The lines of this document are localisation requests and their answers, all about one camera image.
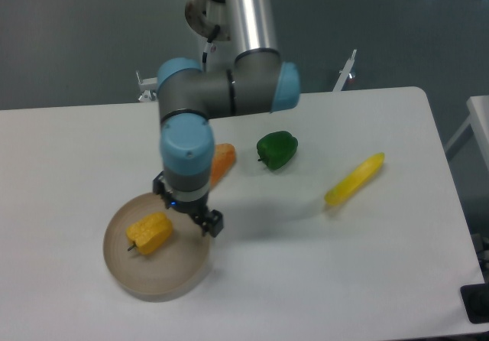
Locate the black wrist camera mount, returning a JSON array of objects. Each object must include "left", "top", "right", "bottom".
[{"left": 152, "top": 170, "right": 173, "bottom": 209}]

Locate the white side table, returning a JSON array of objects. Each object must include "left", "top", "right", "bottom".
[{"left": 444, "top": 95, "right": 488, "bottom": 166}]

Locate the orange toy bread wedge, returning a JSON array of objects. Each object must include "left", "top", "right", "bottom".
[{"left": 210, "top": 143, "right": 236, "bottom": 188}]

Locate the beige round plate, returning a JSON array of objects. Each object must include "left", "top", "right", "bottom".
[{"left": 103, "top": 193, "right": 212, "bottom": 301}]

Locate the yellow toy bell pepper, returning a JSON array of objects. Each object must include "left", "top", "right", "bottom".
[{"left": 125, "top": 212, "right": 173, "bottom": 255}]

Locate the black device at table edge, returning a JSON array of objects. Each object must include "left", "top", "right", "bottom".
[{"left": 460, "top": 284, "right": 488, "bottom": 324}]

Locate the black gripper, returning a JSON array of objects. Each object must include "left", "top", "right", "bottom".
[{"left": 169, "top": 193, "right": 223, "bottom": 238}]

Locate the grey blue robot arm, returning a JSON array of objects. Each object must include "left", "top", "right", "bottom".
[{"left": 153, "top": 0, "right": 300, "bottom": 236}]

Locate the green toy bell pepper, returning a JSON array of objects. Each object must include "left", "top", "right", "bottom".
[{"left": 256, "top": 131, "right": 298, "bottom": 171}]

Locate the yellow toy corn cob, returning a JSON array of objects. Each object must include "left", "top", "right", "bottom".
[{"left": 324, "top": 152, "right": 385, "bottom": 206}]

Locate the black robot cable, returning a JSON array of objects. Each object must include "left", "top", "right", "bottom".
[{"left": 201, "top": 24, "right": 221, "bottom": 73}]

